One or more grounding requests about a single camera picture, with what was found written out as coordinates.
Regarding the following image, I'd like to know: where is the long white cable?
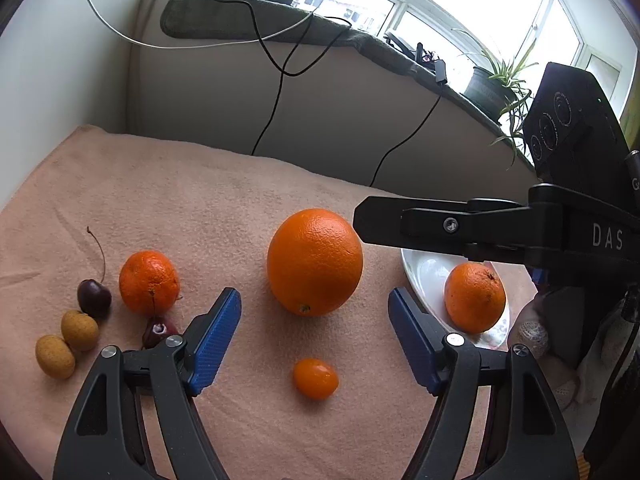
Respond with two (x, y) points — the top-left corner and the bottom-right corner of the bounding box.
(74, 0), (321, 50)

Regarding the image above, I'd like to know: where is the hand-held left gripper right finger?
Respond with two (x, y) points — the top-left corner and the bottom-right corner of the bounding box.
(388, 287), (581, 480)

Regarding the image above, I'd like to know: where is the looped black cable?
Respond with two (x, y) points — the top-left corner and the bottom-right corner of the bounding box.
(191, 0), (353, 157)

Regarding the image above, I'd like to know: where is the black adapter cable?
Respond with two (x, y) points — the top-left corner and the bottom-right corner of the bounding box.
(369, 80), (443, 188)

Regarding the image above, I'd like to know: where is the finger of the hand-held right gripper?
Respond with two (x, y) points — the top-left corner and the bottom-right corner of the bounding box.
(352, 196), (533, 265)

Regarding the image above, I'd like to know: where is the bumpy tangerine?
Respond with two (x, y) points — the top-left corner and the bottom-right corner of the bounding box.
(118, 250), (181, 316)
(444, 262), (507, 334)

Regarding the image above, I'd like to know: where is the large smooth orange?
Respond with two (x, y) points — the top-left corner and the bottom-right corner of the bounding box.
(266, 208), (364, 317)

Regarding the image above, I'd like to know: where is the potted spider plant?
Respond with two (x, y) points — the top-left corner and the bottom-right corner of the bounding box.
(452, 27), (541, 171)

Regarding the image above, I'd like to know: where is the small orange kumquat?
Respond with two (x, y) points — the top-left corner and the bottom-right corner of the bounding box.
(292, 358), (340, 401)

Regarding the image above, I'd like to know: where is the dark red cherry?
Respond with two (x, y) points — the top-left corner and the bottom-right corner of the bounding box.
(141, 314), (180, 351)

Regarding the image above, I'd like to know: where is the dark cherry with long stem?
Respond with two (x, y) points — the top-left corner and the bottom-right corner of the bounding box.
(77, 226), (113, 319)

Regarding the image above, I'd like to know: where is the pink blanket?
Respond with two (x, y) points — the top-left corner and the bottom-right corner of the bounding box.
(0, 125), (546, 480)

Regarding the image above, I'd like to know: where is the tan longan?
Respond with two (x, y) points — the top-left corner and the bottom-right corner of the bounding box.
(61, 309), (100, 352)
(35, 334), (76, 380)

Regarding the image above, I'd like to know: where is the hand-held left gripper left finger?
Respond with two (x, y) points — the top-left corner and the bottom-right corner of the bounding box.
(52, 287), (242, 480)

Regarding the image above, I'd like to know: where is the white floral plate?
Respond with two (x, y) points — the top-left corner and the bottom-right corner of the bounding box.
(401, 247), (511, 352)

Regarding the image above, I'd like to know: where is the person's right hand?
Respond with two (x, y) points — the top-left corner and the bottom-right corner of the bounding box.
(507, 287), (581, 411)

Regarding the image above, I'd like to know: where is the flat grey device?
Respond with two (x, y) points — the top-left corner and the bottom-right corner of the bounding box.
(384, 31), (418, 61)

